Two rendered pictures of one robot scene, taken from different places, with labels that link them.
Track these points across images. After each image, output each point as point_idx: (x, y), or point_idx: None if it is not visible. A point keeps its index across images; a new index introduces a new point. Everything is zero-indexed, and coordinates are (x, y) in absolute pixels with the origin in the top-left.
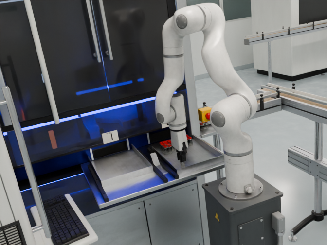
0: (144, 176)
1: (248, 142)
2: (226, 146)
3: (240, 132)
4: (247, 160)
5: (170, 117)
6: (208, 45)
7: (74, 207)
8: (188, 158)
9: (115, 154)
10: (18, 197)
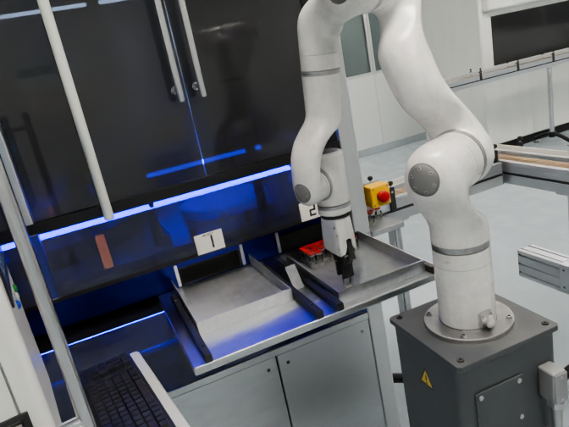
0: (277, 309)
1: (483, 225)
2: (438, 236)
3: (470, 205)
4: (483, 262)
5: (322, 191)
6: (392, 36)
7: (147, 376)
8: (356, 271)
9: (220, 274)
10: (24, 362)
